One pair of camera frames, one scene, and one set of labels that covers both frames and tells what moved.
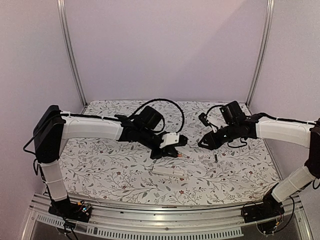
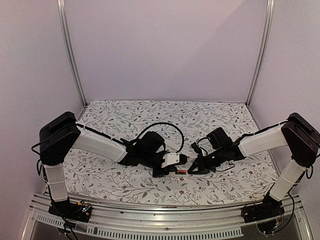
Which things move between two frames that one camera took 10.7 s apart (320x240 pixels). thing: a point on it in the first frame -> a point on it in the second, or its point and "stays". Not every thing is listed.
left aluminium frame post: (63, 26) stays
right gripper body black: (231, 132) -> (213, 162)
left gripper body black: (163, 153) -> (164, 173)
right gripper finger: (210, 138) -> (196, 168)
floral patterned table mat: (103, 172) stays
